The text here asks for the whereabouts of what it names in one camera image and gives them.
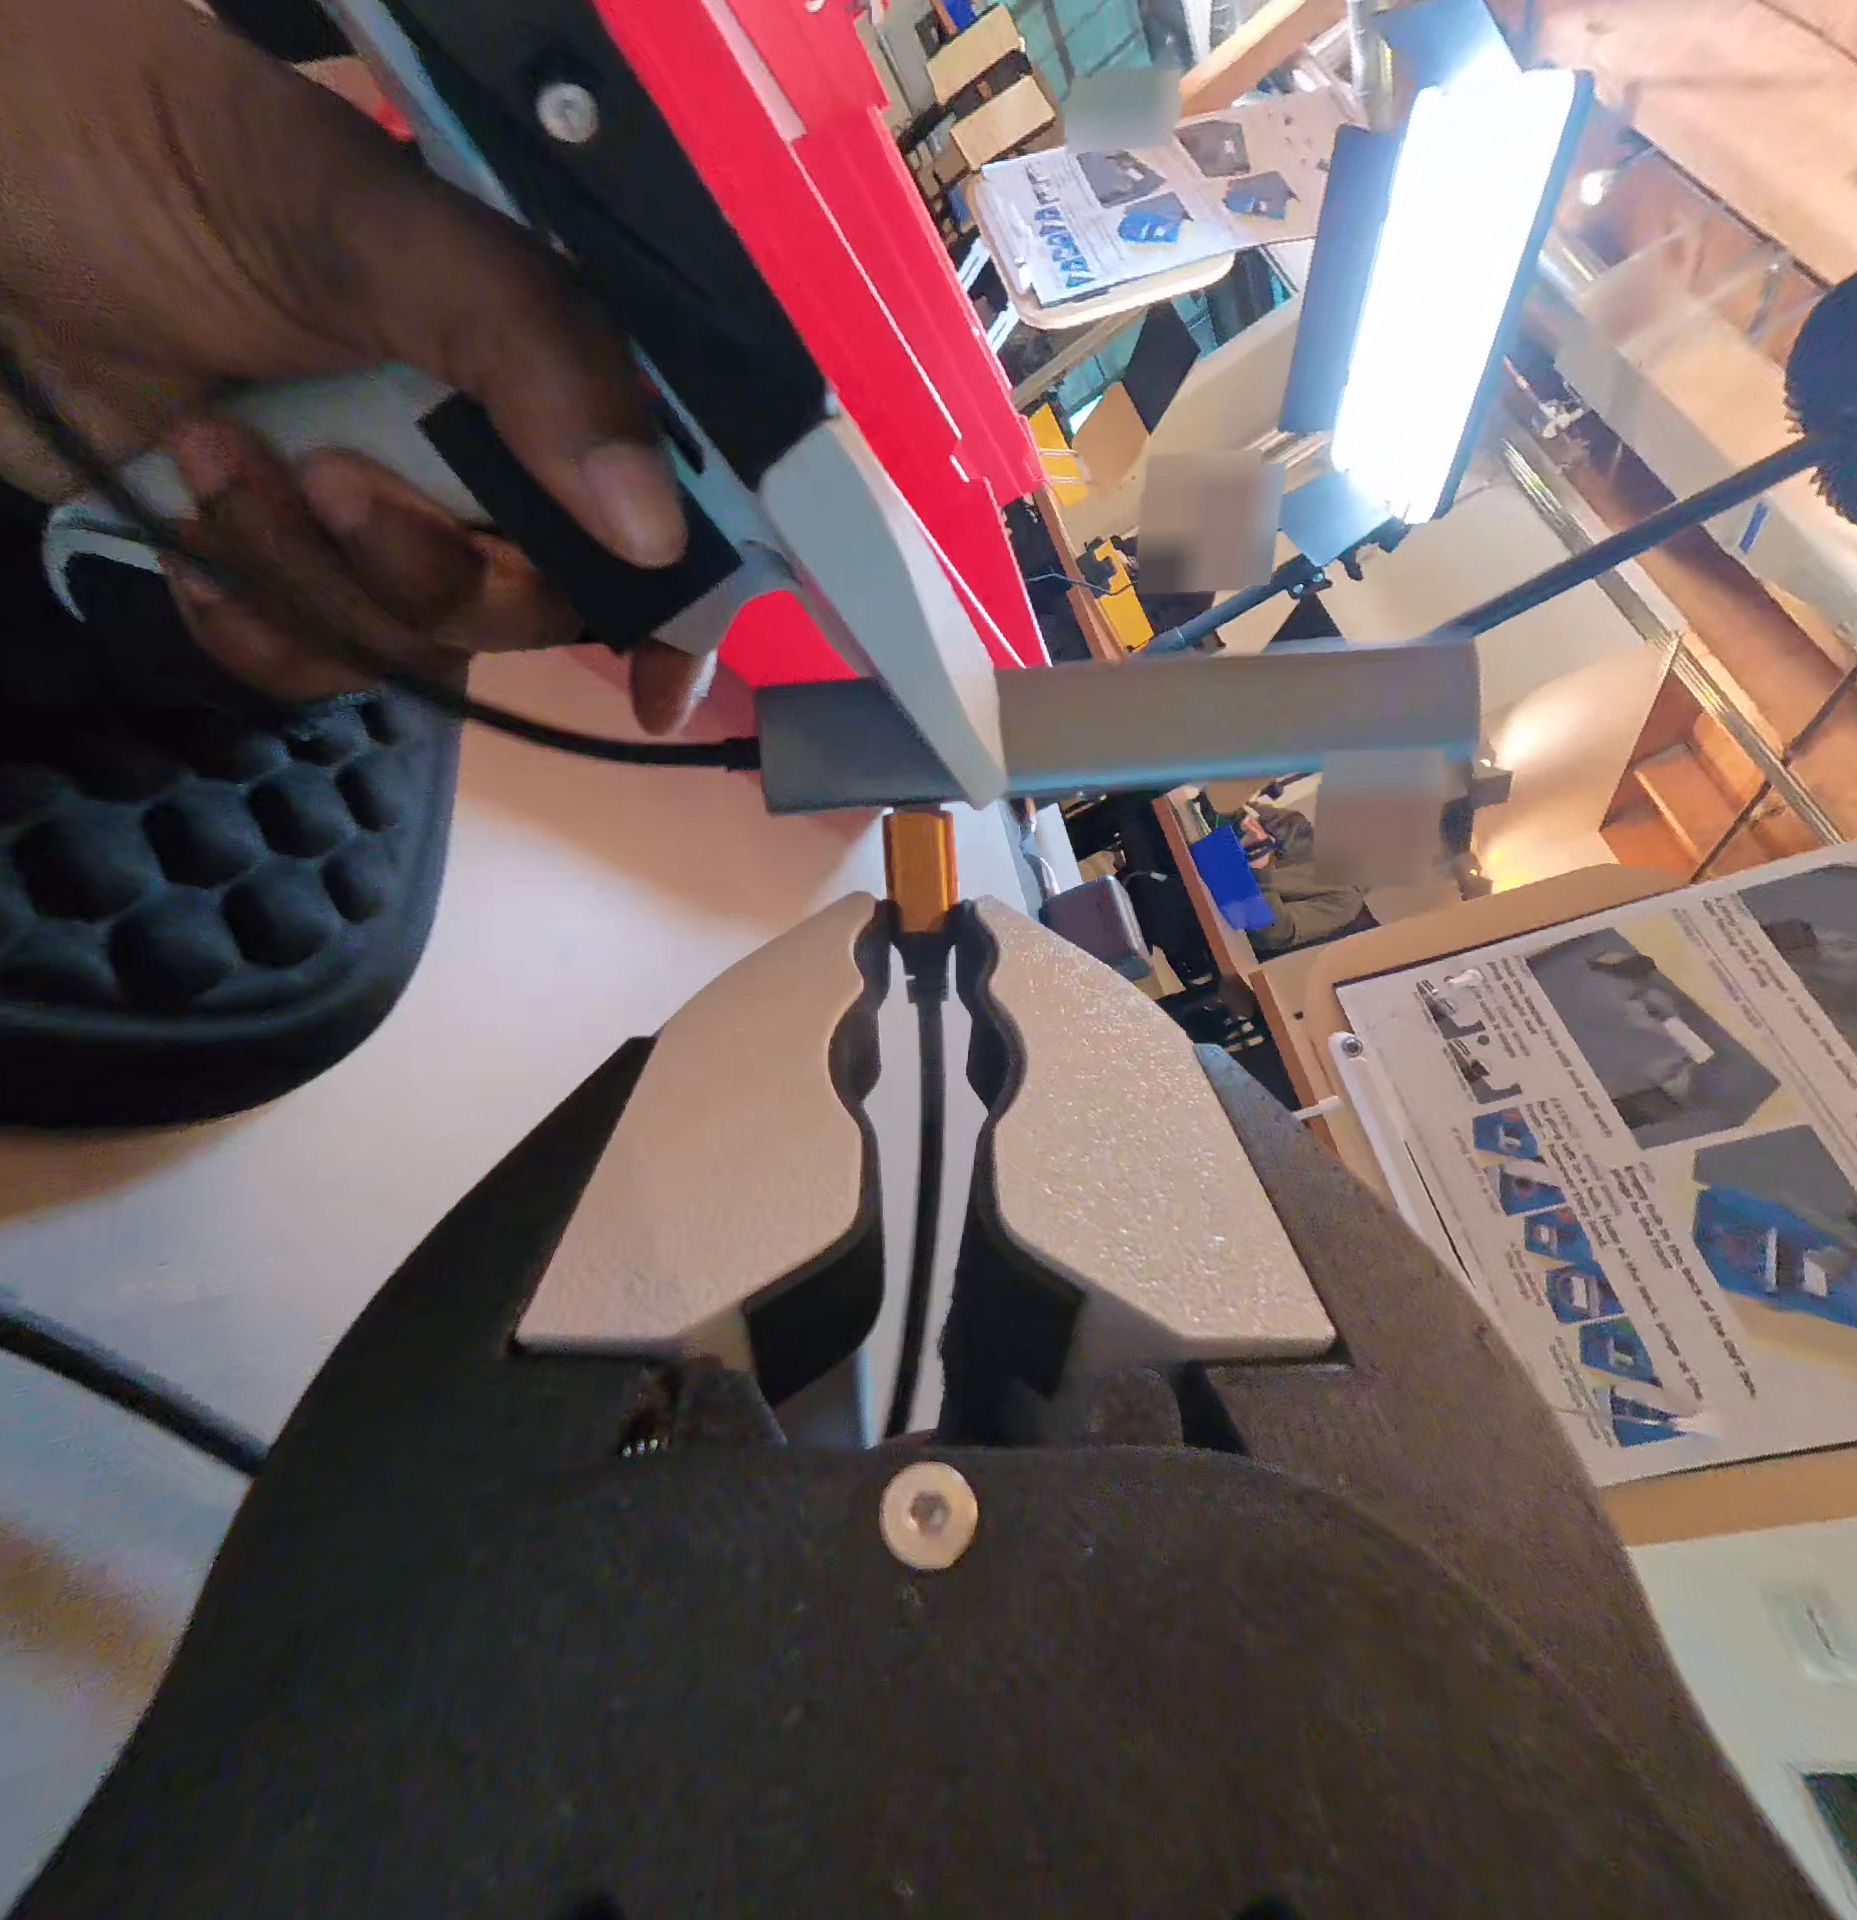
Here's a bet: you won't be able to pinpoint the grey usb hub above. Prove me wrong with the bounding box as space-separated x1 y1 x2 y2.
755 644 1483 817

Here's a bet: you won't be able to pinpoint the black mesh cushion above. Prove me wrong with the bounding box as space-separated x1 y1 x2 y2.
0 464 469 1129

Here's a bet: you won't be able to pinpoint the person's left hand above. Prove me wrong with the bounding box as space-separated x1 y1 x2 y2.
0 0 720 738

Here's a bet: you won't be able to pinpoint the studio light panel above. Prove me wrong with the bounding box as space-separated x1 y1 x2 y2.
1277 66 1601 531

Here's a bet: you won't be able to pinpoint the red plastic bin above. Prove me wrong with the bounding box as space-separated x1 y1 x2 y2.
595 0 1053 697

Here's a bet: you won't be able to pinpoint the instruction poster on white stand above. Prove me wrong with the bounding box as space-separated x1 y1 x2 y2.
1257 837 1857 1552

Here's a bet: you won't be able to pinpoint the small poster on stand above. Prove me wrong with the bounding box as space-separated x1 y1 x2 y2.
974 98 1338 337

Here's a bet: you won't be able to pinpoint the black pole with round disc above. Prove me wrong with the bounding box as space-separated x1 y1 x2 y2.
1436 260 1857 644

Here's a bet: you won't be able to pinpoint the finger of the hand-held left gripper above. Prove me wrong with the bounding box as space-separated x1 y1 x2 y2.
755 412 1009 814

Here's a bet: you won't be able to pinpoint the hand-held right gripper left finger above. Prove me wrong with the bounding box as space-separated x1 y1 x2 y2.
512 891 888 1411

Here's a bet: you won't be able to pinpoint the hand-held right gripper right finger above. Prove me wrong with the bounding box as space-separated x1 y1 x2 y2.
940 896 1341 1439

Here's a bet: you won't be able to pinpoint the black cable orange plugs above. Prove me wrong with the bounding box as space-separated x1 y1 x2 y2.
0 804 964 1481

